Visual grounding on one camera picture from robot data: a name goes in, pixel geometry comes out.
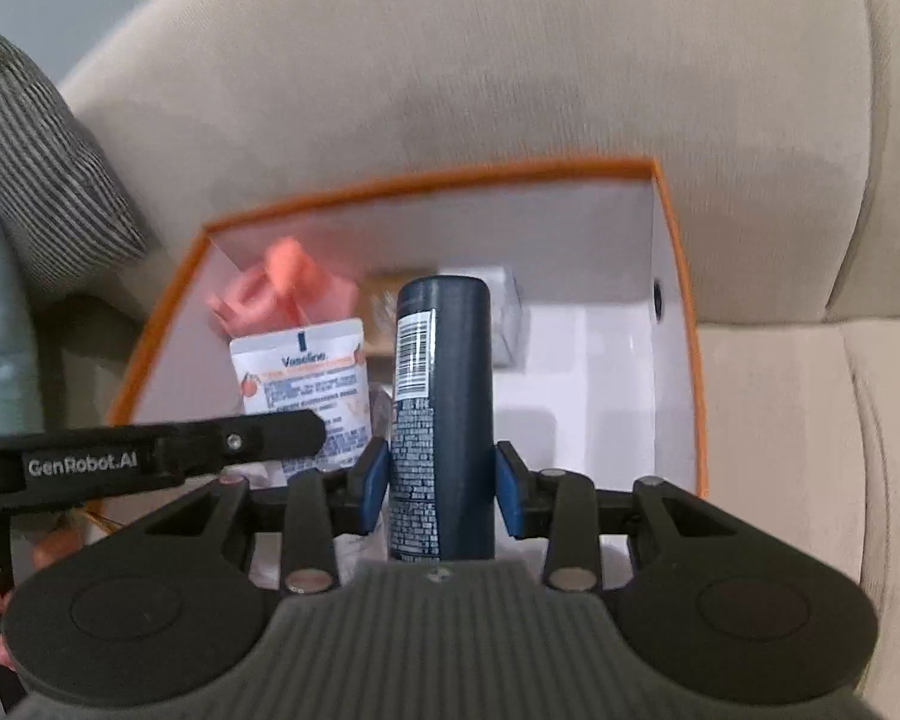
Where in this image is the fabric sofa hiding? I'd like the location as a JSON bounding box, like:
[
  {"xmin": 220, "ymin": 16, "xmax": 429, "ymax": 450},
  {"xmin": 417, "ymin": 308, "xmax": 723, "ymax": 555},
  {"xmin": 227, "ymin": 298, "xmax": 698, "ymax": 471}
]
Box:
[{"xmin": 0, "ymin": 0, "xmax": 900, "ymax": 720}]

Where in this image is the dark blue spray can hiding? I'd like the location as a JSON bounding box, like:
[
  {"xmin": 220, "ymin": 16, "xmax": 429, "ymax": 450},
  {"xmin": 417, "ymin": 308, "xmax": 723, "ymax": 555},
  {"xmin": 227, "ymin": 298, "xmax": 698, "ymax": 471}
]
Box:
[{"xmin": 386, "ymin": 275, "xmax": 497, "ymax": 565}]

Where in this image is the small white box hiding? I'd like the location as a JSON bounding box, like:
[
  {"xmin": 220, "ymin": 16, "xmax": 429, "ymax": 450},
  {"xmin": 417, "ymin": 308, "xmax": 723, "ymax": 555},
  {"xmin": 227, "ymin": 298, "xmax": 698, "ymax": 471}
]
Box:
[{"xmin": 487, "ymin": 264, "xmax": 530, "ymax": 370}]

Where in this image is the Vaseline white tube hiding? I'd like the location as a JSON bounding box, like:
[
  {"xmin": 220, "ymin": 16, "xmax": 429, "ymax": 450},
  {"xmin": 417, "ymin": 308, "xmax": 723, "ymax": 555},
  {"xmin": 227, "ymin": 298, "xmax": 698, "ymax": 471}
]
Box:
[{"xmin": 229, "ymin": 317, "xmax": 370, "ymax": 482}]

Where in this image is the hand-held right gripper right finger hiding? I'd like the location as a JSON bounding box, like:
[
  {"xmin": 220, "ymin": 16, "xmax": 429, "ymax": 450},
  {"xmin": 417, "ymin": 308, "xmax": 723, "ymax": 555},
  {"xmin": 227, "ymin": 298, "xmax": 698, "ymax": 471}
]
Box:
[{"xmin": 493, "ymin": 441, "xmax": 758, "ymax": 595}]

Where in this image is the light blue cushion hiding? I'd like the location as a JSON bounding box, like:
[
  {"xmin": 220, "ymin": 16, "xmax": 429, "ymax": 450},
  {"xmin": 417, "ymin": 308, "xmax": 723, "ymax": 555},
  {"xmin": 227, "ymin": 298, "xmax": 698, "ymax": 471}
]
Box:
[{"xmin": 0, "ymin": 199, "xmax": 47, "ymax": 436}]

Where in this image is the black and white striped cushion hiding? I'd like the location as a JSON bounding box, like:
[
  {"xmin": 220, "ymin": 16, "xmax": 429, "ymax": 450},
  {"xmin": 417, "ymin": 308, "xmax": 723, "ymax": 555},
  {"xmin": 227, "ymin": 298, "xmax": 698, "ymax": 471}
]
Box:
[{"xmin": 0, "ymin": 34, "xmax": 151, "ymax": 310}]

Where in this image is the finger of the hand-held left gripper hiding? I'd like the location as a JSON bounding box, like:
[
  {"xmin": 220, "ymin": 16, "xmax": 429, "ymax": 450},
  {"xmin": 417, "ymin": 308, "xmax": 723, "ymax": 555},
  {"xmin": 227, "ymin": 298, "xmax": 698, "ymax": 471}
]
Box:
[{"xmin": 169, "ymin": 411, "xmax": 329, "ymax": 478}]

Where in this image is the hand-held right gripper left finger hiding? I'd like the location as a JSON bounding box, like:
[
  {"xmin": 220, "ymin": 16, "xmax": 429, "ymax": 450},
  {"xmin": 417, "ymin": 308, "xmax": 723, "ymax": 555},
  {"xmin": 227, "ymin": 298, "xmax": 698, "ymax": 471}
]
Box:
[{"xmin": 144, "ymin": 439, "xmax": 391, "ymax": 595}]

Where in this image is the pink plastic toy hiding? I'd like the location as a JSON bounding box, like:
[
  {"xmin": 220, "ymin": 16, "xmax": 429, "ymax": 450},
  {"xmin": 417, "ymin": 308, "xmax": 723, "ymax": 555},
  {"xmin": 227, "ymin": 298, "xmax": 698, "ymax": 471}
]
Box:
[{"xmin": 206, "ymin": 236, "xmax": 358, "ymax": 342}]

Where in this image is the white box with orange rim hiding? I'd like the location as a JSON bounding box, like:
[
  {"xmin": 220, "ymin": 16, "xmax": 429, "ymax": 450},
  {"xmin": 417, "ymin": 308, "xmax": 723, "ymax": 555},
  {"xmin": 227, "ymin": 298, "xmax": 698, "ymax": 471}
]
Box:
[{"xmin": 82, "ymin": 156, "xmax": 710, "ymax": 593}]

